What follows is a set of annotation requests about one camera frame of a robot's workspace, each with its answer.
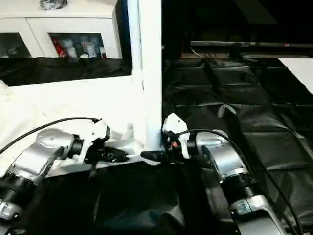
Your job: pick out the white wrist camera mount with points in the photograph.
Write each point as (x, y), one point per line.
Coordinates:
(95, 137)
(177, 124)

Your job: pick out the white plastic table top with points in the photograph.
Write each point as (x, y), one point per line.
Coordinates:
(61, 102)

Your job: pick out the white plastic table leg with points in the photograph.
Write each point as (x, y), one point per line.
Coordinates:
(134, 36)
(152, 61)

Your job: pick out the white glass-door cabinet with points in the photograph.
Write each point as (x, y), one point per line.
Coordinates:
(61, 27)

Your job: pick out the white jar behind glass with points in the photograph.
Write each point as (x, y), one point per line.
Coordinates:
(102, 52)

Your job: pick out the patterned bowl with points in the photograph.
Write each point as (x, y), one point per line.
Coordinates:
(53, 3)

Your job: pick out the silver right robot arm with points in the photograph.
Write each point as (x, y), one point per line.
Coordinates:
(225, 159)

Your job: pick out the black work mat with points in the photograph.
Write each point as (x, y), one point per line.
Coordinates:
(244, 110)

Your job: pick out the red packet behind glass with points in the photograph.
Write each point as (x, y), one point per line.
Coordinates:
(58, 49)

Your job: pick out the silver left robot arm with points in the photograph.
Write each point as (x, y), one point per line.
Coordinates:
(36, 156)

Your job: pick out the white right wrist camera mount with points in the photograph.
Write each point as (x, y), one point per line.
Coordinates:
(177, 124)

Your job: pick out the white bottle behind glass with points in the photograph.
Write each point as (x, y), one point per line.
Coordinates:
(72, 52)

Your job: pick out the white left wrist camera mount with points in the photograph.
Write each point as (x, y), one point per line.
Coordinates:
(95, 137)

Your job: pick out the flat white sheet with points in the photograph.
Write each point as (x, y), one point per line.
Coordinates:
(298, 73)

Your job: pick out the long black bar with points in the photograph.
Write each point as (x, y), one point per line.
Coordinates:
(249, 44)

